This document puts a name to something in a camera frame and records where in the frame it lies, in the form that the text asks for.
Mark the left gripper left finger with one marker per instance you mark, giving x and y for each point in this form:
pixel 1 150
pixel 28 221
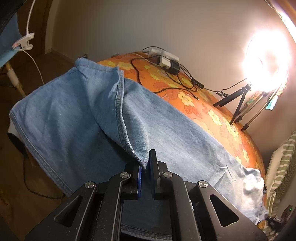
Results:
pixel 132 187

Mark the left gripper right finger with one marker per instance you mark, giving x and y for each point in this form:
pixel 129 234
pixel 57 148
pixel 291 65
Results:
pixel 157 168

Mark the light blue denim pants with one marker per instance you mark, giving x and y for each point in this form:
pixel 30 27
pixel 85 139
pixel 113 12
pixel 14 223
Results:
pixel 71 127

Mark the green striped white pillow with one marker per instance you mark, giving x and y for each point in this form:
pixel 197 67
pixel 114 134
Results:
pixel 279 174

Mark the orange floral bedsheet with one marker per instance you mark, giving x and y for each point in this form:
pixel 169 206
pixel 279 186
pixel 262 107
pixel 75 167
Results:
pixel 208 108

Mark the black power adapter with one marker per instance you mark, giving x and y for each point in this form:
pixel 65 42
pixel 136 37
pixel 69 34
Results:
pixel 174 68

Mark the white power strip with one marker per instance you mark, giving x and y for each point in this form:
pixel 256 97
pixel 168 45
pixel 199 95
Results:
pixel 164 58

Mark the colourful cloth on tripod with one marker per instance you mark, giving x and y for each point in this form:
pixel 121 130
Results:
pixel 272 103

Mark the white clip lamp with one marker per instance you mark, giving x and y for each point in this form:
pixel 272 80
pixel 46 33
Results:
pixel 23 44

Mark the blue chair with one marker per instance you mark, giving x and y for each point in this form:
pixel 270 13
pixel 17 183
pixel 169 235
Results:
pixel 9 36

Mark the black inline cable switch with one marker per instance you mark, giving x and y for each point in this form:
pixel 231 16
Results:
pixel 197 83

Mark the bright ring light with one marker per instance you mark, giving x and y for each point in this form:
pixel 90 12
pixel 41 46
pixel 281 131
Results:
pixel 267 60

